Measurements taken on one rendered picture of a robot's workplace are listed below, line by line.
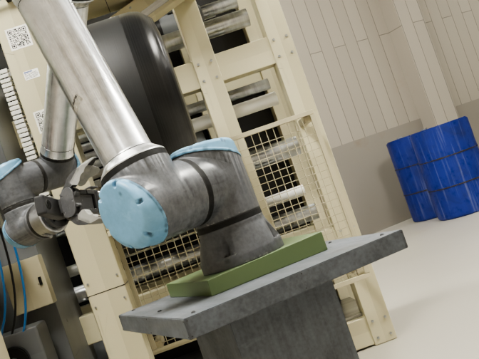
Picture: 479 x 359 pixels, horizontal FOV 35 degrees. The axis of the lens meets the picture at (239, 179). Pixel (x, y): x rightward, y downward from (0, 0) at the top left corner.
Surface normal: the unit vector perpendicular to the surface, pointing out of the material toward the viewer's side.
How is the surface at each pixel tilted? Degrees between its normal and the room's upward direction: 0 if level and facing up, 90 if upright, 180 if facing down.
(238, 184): 90
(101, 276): 90
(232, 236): 71
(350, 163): 90
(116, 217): 97
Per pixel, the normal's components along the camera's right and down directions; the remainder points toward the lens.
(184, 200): 0.71, -0.05
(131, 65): -0.01, -0.25
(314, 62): 0.38, -0.15
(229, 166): 0.58, -0.27
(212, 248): -0.65, -0.12
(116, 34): -0.16, -0.63
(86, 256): 0.07, -0.04
